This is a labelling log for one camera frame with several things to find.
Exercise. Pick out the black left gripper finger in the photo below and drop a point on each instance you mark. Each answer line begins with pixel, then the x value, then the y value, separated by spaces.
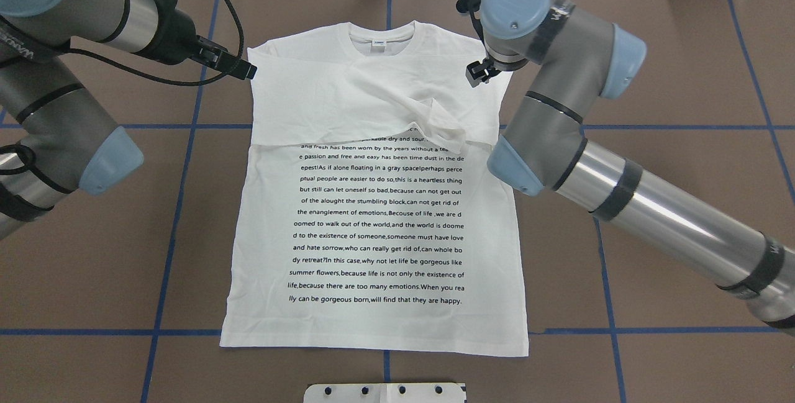
pixel 234 66

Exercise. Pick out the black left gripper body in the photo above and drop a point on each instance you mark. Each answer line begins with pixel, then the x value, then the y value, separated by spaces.
pixel 176 35

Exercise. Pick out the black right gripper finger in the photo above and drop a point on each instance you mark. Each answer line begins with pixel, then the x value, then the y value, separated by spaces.
pixel 480 72

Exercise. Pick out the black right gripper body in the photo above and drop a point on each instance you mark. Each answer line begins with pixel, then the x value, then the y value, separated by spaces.
pixel 479 72

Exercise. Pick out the white printed long-sleeve shirt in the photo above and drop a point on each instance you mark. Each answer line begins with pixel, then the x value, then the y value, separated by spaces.
pixel 368 217

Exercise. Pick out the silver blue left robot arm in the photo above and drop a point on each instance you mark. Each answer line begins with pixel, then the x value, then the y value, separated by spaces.
pixel 72 142

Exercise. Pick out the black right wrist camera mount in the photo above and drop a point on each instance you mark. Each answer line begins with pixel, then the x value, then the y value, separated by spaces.
pixel 470 7

